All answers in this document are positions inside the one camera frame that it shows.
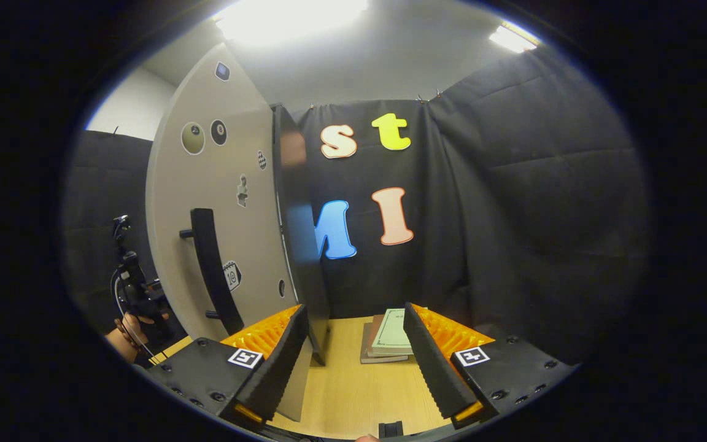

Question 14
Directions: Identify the grey book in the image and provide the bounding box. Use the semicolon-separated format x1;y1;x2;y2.
360;322;409;365

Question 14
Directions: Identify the light grey cabinet door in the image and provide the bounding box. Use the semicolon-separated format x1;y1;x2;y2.
145;42;316;424

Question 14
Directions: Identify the narrow ceiling light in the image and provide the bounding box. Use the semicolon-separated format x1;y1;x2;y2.
489;23;541;54

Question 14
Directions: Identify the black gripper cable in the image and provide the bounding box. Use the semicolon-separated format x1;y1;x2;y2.
110;268;159;363

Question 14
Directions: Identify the black backdrop cloth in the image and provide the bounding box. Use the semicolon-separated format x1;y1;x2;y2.
62;46;649;369

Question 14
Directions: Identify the large ceiling light panel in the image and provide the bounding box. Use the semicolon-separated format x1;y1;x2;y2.
212;0;369;47

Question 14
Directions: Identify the black door handle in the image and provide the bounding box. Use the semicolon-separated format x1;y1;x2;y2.
179;207;245;336

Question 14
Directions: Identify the brown book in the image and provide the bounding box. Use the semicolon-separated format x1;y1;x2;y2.
366;314;412;359

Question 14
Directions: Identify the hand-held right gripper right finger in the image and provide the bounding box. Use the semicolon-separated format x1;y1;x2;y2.
403;302;577;430

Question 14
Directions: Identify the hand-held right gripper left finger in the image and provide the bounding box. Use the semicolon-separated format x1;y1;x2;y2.
147;303;311;430

